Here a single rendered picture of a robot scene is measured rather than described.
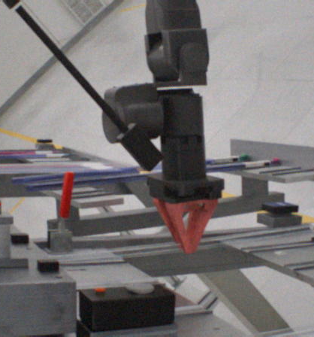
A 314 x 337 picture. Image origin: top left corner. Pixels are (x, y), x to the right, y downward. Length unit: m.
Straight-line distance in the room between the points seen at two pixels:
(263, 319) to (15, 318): 0.90
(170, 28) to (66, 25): 7.84
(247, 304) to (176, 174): 0.55
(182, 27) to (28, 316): 0.44
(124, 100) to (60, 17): 7.85
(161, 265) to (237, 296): 0.37
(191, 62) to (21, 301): 0.41
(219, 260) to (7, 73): 7.52
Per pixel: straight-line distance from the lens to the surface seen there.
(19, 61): 8.48
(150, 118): 0.82
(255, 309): 1.36
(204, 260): 1.01
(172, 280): 2.70
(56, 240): 0.88
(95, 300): 0.54
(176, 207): 0.85
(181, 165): 0.85
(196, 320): 0.64
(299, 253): 0.95
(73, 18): 8.70
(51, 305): 0.55
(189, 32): 0.84
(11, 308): 0.54
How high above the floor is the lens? 1.35
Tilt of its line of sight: 22 degrees down
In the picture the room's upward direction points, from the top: 41 degrees counter-clockwise
